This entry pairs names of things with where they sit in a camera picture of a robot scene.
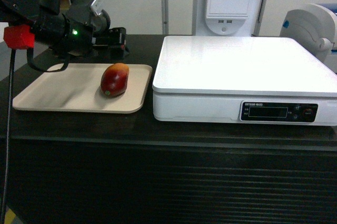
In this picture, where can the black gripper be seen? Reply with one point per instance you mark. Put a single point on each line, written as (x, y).
(86, 24)

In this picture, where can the dark red mango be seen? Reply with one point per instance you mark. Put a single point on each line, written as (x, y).
(114, 80)

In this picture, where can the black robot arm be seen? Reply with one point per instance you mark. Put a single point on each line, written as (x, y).
(45, 18)

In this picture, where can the red block on arm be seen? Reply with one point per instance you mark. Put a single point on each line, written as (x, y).
(19, 37)

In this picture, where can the black checkout counter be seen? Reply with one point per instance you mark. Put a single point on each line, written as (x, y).
(76, 167)

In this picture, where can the white checkout scale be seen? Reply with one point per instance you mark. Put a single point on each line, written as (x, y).
(252, 80)

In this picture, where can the beige plastic tray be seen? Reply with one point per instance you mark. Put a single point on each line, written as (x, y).
(77, 89)

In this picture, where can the white receipt printer kiosk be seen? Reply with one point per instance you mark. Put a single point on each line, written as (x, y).
(227, 17)

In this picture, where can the white label printer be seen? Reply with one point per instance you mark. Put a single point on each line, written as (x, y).
(313, 26)

